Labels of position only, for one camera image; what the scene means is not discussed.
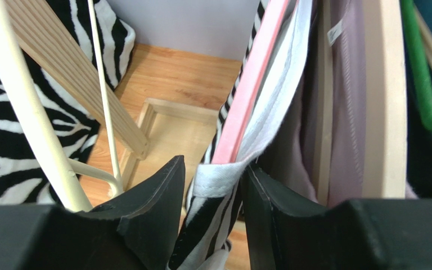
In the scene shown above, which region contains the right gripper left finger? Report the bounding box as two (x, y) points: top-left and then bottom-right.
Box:
(0, 155), (186, 269)

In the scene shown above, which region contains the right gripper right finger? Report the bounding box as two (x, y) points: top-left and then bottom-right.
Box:
(240, 166), (432, 269)

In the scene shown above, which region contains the striped tank top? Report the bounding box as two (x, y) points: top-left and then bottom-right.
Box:
(166, 0), (313, 269)

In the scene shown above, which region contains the cream hanger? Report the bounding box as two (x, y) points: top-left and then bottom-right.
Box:
(0, 1), (123, 212)

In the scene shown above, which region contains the pink hanger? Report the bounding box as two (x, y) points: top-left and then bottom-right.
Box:
(211, 0), (289, 164)

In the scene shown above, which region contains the mauve tank top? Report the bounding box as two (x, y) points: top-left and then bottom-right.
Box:
(259, 1), (417, 207)

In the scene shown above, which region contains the wooden hanger with mauve top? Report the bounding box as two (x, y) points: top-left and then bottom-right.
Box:
(312, 1), (407, 206)

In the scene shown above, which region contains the black top green trim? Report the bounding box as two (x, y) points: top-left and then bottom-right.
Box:
(399, 0), (432, 199)

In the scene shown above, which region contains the wooden clothes rack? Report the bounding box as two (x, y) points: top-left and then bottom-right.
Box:
(6, 1), (218, 196)

